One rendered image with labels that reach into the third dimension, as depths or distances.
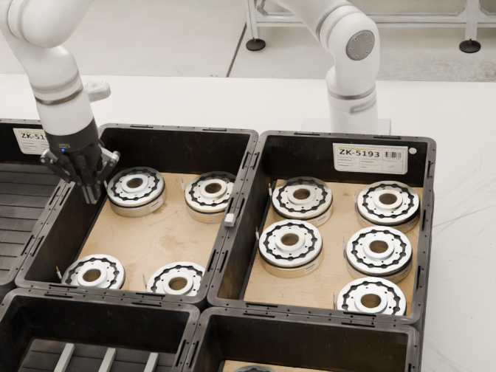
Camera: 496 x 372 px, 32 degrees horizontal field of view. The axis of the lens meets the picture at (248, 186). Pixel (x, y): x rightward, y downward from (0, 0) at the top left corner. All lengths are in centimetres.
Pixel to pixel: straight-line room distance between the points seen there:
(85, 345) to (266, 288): 29
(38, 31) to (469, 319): 83
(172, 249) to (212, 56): 206
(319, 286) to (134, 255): 32
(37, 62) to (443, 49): 236
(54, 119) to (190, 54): 228
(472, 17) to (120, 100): 165
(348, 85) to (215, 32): 206
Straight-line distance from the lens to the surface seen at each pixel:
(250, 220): 139
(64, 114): 123
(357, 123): 163
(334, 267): 138
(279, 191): 147
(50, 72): 119
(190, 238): 146
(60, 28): 115
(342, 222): 145
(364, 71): 157
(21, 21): 115
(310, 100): 194
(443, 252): 158
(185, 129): 152
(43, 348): 137
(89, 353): 134
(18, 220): 159
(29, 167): 170
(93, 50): 364
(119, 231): 150
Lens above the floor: 184
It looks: 41 degrees down
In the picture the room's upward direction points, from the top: 9 degrees counter-clockwise
